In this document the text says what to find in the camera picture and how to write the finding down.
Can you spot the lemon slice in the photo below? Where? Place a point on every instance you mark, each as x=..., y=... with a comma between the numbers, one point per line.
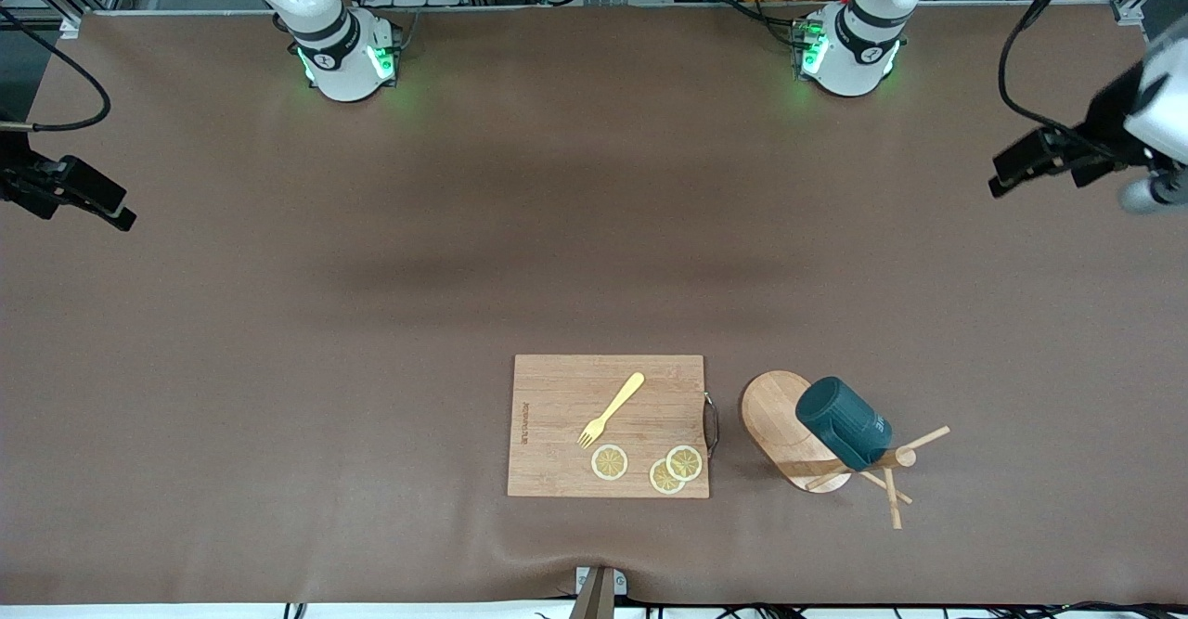
x=609, y=462
x=685, y=462
x=661, y=480

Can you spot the brown table mat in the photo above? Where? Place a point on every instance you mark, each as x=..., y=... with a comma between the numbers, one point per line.
x=594, y=257

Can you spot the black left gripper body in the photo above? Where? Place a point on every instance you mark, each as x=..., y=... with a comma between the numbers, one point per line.
x=1102, y=129

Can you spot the yellow plastic fork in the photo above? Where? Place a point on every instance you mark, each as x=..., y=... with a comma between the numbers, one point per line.
x=617, y=404

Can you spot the dark green mug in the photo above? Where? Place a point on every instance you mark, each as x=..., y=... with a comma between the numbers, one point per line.
x=840, y=419

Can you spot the metal clamp bracket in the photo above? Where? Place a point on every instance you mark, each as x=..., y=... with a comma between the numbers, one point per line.
x=596, y=591

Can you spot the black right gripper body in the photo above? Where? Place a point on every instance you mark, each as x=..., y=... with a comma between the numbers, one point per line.
x=19, y=176

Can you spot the bamboo cutting board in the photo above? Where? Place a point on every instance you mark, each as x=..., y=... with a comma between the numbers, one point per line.
x=557, y=415

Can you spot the wooden mug tree rack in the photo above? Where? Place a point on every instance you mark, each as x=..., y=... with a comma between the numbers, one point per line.
x=768, y=410

